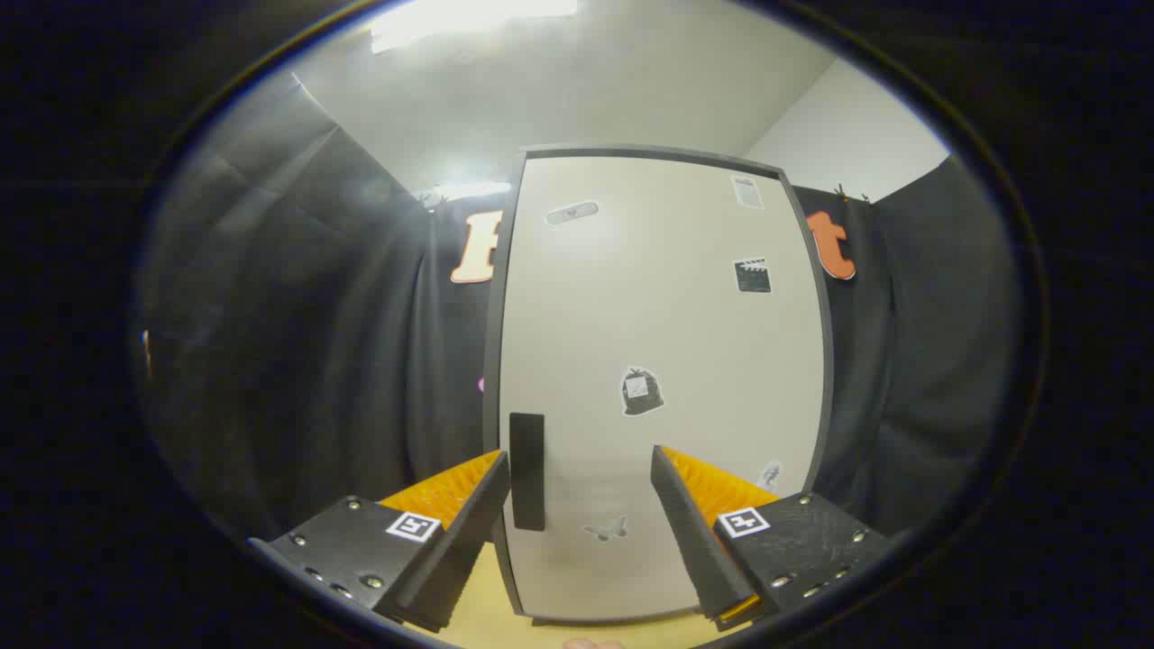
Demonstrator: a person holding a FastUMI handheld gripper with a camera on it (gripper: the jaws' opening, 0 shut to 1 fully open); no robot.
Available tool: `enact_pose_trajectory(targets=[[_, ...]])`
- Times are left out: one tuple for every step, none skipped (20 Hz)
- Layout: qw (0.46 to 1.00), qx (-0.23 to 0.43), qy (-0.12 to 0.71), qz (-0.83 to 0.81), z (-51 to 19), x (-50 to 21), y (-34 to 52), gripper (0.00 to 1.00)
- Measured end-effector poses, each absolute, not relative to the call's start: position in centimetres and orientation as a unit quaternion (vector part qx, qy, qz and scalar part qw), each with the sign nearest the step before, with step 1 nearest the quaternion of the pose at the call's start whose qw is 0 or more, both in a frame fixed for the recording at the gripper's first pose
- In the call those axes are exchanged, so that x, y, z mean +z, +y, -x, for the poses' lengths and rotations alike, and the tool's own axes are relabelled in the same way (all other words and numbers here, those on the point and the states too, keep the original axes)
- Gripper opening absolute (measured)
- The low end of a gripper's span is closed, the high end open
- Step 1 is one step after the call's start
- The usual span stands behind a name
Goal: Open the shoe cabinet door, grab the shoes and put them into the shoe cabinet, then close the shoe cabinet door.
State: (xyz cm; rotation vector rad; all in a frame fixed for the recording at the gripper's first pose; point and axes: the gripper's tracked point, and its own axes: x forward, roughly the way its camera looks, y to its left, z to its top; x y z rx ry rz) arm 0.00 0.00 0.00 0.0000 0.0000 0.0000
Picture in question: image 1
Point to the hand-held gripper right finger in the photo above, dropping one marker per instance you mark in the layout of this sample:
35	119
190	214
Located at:
694	541

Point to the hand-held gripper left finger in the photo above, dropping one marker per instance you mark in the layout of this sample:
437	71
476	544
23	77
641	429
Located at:
464	541

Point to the white shoe cabinet door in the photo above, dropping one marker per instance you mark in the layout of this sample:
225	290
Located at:
658	333

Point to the black backdrop cloth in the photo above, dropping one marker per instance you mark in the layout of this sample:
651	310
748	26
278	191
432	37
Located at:
297	315

